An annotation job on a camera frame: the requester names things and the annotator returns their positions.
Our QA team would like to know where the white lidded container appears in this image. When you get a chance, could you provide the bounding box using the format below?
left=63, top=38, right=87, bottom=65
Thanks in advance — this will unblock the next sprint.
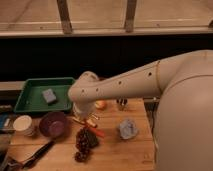
left=13, top=115, right=35, bottom=137

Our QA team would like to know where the green plastic tray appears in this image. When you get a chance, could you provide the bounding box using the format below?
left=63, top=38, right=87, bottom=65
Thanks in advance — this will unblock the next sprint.
left=14, top=77, right=75, bottom=114

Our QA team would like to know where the dark green sponge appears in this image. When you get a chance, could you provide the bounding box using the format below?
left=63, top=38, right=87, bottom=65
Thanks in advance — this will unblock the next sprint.
left=84, top=129, right=99, bottom=148

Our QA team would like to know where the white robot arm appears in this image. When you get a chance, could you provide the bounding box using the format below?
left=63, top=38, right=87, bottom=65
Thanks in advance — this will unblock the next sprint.
left=68, top=50, right=213, bottom=171

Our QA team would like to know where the blue box at left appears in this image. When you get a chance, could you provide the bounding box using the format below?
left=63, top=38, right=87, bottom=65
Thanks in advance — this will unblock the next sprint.
left=0, top=115, right=15, bottom=133

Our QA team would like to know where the purple bowl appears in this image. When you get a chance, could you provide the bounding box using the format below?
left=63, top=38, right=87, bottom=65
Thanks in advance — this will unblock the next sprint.
left=39, top=111, right=69, bottom=138

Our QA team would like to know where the red chili pepper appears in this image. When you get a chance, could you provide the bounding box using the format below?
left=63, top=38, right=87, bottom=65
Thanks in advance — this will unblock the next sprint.
left=85, top=123, right=105, bottom=138

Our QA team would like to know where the black spatula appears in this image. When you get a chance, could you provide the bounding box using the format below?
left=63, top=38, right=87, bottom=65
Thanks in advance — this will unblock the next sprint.
left=22, top=140, right=54, bottom=168

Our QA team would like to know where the crumpled blue grey cloth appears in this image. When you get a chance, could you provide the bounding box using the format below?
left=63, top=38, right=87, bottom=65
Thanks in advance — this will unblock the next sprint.
left=118, top=119, right=139, bottom=140

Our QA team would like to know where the small metal cup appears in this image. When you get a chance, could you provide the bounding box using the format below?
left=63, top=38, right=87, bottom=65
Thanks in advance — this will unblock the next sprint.
left=116, top=99, right=128, bottom=111

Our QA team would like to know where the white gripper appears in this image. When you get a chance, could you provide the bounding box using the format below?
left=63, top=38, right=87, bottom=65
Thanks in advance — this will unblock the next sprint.
left=73, top=102, right=100, bottom=120

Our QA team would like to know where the red yellow apple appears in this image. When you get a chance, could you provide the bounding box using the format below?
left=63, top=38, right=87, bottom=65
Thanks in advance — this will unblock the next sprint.
left=95, top=100, right=107, bottom=110

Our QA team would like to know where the dark grape bunch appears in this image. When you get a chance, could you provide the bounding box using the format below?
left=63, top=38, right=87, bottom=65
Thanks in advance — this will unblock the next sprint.
left=74, top=129, right=90, bottom=162

